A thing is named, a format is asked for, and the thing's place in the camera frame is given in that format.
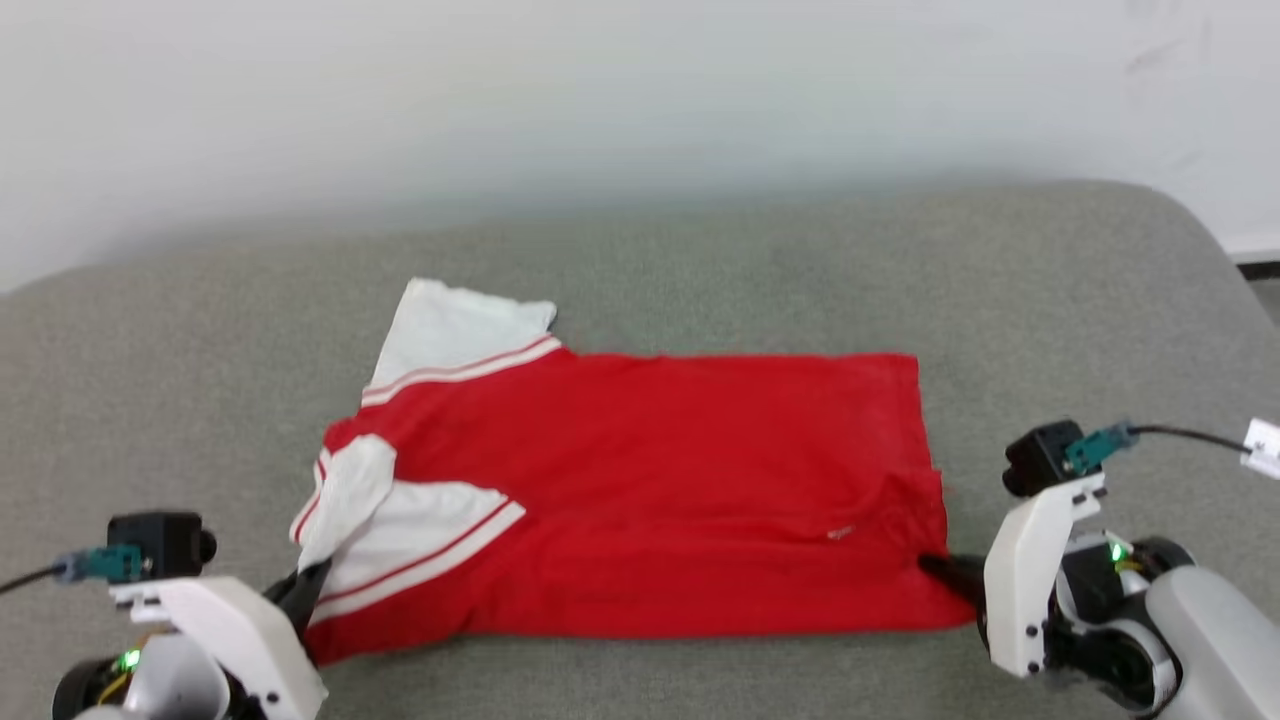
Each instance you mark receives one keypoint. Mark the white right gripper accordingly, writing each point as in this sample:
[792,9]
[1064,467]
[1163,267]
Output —
[1030,580]

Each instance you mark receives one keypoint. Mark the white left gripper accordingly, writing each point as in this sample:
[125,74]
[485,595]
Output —
[235,630]

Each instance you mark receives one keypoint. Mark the red and white garment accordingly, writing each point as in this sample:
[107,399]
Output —
[650,480]

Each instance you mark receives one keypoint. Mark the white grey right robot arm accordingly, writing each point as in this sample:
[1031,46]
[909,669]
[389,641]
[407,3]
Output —
[1210,630]

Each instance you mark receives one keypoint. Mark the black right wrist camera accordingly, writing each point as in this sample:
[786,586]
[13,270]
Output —
[1035,458]

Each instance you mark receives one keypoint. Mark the teal right camera connector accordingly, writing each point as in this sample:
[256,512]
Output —
[1095,447]

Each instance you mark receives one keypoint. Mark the teal camera connector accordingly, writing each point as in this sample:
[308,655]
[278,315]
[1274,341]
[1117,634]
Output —
[105,563]
[1095,447]

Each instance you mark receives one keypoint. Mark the teal left camera connector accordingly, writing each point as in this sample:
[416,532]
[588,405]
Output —
[105,563]

